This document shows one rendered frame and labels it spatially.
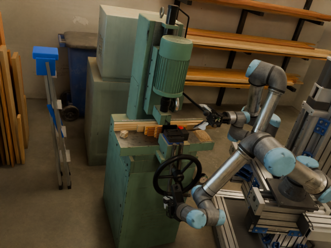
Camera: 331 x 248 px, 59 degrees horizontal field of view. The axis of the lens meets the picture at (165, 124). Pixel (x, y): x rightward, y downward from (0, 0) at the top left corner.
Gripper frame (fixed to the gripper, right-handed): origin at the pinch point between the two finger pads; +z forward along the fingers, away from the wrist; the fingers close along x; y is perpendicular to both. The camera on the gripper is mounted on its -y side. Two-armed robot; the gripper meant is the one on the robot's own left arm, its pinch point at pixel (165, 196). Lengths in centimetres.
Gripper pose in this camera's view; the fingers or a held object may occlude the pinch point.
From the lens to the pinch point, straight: 161.4
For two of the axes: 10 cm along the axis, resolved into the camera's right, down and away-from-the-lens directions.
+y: -0.1, 10.0, 0.0
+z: -4.1, -0.1, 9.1
